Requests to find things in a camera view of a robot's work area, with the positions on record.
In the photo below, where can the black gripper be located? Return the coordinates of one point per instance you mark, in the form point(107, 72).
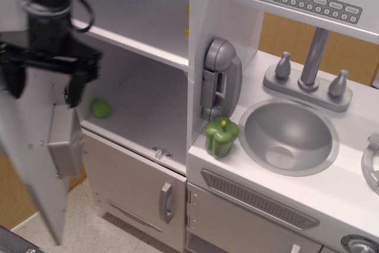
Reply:
point(48, 43)

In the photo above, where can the white fridge door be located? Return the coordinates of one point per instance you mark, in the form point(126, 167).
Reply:
point(25, 128)

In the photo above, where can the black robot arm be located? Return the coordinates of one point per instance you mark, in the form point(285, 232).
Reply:
point(40, 5)

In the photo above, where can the white fridge shelf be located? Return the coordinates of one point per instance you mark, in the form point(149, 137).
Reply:
point(166, 42)

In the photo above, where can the green toy ball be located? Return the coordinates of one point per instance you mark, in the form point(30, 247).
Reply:
point(101, 108)

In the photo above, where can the silver ice dispenser panel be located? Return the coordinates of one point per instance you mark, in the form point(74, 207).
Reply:
point(65, 142)

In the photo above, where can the white lower freezer door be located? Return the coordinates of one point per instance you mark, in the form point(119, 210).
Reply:
point(127, 185)

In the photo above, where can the black case corner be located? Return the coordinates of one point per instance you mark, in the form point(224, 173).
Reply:
point(11, 242)

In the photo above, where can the green toy bell pepper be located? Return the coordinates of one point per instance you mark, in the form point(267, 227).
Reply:
point(220, 136)

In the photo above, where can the silver round sink bowl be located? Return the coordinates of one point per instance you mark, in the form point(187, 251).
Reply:
point(288, 138)

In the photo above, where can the silver vent grille panel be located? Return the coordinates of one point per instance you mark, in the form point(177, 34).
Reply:
point(259, 201)

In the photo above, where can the silver toy faucet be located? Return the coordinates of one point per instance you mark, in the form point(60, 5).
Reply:
point(305, 84)

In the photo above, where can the silver oven knob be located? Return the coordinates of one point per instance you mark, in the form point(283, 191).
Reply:
point(358, 243)

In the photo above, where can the silver toy wall phone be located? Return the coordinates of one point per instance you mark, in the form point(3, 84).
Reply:
point(222, 80)

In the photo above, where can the silver lower freezer handle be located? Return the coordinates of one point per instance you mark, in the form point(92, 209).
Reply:
point(164, 195)

